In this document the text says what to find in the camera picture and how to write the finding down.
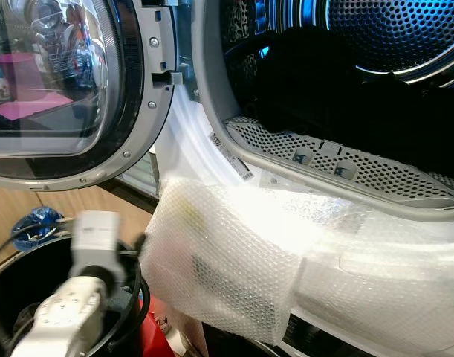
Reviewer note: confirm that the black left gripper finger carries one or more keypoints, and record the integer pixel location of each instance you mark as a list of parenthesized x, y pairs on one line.
[(140, 245)]

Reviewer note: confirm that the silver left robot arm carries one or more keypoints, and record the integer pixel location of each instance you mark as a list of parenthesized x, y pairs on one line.
[(63, 320)]

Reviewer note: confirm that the black round laundry bucket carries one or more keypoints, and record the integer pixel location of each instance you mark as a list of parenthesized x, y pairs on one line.
[(18, 275)]

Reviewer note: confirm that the grey perforated lint filter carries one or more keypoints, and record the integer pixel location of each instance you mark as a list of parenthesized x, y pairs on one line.
[(375, 175)]

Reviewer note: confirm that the crumpled blue plastic bag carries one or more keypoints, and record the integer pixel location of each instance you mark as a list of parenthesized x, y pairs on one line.
[(33, 227)]

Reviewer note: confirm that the clear bubble wrap sheet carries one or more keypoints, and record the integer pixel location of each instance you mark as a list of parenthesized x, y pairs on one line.
[(234, 253)]

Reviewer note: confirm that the white front-load washing machine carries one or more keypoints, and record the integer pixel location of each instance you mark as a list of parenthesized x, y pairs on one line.
[(204, 74)]

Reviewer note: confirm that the round glass washer door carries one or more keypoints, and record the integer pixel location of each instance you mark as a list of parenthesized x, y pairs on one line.
[(137, 89)]

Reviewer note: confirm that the perforated steel washer drum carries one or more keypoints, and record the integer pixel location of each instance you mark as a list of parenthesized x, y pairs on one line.
[(390, 37)]

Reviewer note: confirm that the black clothes pile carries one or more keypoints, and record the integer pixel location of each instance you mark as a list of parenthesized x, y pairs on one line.
[(323, 104)]

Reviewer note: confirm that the red plastic container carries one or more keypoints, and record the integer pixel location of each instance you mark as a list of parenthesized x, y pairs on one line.
[(154, 327)]

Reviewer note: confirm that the white barcode label sticker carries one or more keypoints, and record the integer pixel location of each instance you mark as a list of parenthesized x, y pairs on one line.
[(230, 156)]

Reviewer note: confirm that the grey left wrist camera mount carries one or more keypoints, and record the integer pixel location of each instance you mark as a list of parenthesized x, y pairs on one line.
[(96, 238)]

